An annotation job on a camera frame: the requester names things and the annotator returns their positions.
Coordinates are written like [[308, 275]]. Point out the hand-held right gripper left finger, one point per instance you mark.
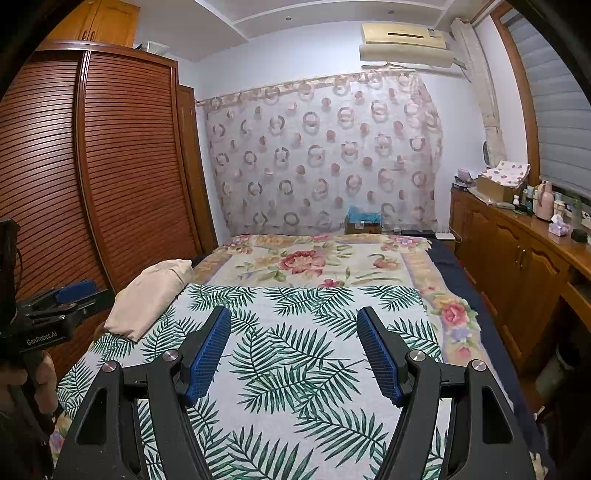
[[210, 355]]

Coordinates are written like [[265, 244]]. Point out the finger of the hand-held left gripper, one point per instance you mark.
[[78, 290]]

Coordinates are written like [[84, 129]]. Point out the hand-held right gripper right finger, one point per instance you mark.
[[378, 355]]

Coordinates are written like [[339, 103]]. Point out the beige printed t-shirt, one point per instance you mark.
[[147, 295]]

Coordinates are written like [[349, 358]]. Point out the person's left hand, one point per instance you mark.
[[48, 374]]

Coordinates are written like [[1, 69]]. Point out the leaf-print blanket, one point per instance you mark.
[[295, 350]]

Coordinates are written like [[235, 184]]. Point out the floral blanket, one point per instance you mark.
[[314, 263]]

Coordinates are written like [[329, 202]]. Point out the navy bed sheet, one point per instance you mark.
[[450, 265]]

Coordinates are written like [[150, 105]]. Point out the louvered wooden wardrobe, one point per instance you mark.
[[129, 184]]

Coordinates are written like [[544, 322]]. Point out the small brown cardboard box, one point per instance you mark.
[[362, 228]]

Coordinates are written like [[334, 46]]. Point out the white power strip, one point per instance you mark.
[[444, 236]]

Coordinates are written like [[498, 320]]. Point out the blue crumpled bag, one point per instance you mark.
[[364, 213]]

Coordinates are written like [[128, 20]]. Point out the long wooden cabinet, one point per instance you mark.
[[508, 258]]

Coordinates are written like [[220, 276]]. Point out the grey waste bin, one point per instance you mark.
[[556, 369]]

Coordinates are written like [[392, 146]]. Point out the small pink box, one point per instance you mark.
[[464, 177]]

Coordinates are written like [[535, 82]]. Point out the circle-patterned sheer curtain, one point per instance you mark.
[[323, 161]]

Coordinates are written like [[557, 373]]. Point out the pink tissue box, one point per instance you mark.
[[558, 230]]

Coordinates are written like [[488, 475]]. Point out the floral cloth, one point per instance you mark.
[[505, 170]]

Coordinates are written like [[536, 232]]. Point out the pink thermos bottle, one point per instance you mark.
[[544, 203]]

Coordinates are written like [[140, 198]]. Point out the small round mirror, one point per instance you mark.
[[487, 153]]

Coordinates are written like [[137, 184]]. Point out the green bottle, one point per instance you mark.
[[577, 210]]

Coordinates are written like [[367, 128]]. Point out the white storage box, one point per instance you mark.
[[157, 47]]

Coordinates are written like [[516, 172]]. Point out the wooden overhead cabinet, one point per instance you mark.
[[106, 21]]

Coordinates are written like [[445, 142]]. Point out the cream window curtain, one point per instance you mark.
[[485, 101]]

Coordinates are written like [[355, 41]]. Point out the grey window blind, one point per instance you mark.
[[554, 106]]

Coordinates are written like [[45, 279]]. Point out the cream air conditioner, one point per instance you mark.
[[401, 44]]

